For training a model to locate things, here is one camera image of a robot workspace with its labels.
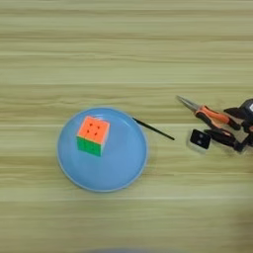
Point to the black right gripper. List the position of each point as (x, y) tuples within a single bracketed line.
[(249, 130)]

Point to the orange black needle-nose pliers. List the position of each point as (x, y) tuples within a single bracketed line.
[(210, 116)]

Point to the small black square box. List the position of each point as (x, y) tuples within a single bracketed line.
[(200, 139)]

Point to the thin black pen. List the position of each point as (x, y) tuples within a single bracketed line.
[(154, 129)]

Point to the blue round plate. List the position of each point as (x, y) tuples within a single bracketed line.
[(118, 161)]

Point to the orange green puzzle cube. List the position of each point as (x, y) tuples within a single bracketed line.
[(93, 131)]

